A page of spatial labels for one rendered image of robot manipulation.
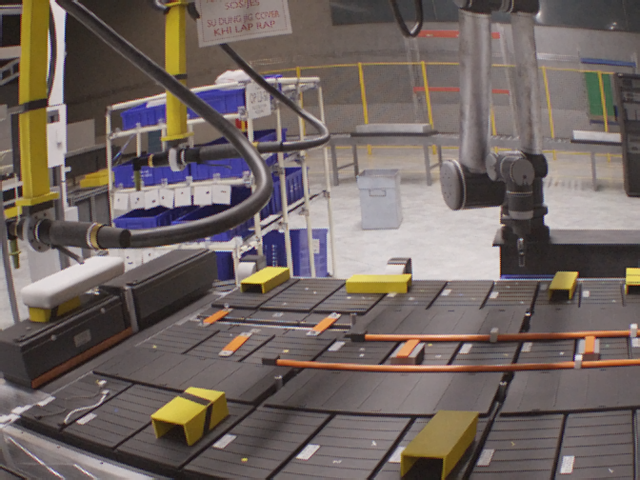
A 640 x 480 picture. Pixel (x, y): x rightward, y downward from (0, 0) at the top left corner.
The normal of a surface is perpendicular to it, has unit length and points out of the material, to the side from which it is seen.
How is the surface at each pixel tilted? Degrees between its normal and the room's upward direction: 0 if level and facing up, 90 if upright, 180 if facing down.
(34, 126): 90
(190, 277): 90
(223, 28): 90
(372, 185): 90
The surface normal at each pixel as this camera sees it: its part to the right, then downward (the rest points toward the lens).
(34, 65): 0.79, 0.07
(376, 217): -0.20, 0.22
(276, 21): 0.45, 0.15
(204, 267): 0.92, 0.01
